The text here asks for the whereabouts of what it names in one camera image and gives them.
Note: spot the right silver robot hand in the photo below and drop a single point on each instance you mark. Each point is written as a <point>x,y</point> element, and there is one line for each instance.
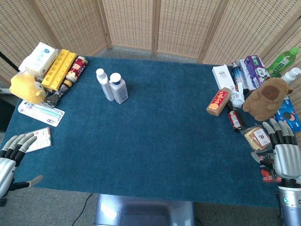
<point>283,160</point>

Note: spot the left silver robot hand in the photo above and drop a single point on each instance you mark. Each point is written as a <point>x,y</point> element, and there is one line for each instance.
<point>5,164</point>

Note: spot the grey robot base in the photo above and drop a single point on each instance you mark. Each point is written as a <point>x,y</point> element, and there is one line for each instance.
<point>144,210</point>

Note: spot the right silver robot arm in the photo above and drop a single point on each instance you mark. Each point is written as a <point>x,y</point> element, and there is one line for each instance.
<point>290,202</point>

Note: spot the green drink bottle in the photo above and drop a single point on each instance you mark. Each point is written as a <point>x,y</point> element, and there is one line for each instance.
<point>281,62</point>

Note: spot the tall white bottle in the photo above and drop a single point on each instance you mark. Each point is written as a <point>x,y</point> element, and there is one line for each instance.
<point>103,83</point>

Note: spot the wide white bottle blue label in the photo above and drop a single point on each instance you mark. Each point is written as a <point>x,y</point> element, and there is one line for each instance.
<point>118,89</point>

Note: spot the red black snack packet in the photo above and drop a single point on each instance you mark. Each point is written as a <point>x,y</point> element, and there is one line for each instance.
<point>269,173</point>

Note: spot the wrapped cake pack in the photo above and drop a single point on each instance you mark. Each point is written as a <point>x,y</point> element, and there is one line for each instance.
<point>256,137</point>

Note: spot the pink white card pack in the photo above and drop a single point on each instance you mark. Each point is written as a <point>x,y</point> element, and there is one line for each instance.
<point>41,141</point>

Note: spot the blue cookie box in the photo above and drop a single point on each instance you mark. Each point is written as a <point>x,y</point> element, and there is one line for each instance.
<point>289,115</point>

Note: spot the toothbrush blister pack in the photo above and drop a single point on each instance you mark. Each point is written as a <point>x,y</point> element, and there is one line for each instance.
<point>41,113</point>

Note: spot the dark soda can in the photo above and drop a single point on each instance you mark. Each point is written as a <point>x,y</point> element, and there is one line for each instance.
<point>235,118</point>

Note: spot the brown capybara plush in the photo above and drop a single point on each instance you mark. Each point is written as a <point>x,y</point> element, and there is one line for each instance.
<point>265,97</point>

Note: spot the crumpled white wrapper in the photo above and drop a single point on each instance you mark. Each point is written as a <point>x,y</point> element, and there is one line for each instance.
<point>236,96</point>

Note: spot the yellow plush toy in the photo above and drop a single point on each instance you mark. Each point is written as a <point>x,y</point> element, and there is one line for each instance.
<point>26,88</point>

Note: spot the brown red snack box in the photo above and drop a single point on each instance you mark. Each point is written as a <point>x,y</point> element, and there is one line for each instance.
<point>218,101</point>

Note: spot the purple tissue pack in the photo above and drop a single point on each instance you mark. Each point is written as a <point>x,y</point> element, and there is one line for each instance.
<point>255,70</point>

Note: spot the white rectangular carton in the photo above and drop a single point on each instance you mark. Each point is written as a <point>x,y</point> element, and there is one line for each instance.
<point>223,76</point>

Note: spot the yellow perforated box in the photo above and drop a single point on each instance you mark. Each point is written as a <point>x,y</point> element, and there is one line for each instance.
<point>58,70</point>

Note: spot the white tissue pack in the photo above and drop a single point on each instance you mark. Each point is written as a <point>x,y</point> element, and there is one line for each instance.
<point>40,58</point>

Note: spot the red snack can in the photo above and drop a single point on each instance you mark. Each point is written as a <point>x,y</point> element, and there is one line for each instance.
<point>75,71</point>

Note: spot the blue table cloth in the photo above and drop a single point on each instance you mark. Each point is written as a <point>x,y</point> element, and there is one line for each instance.
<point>145,131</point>

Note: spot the woven bamboo folding screen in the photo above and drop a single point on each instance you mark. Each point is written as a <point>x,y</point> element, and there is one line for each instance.
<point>150,26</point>

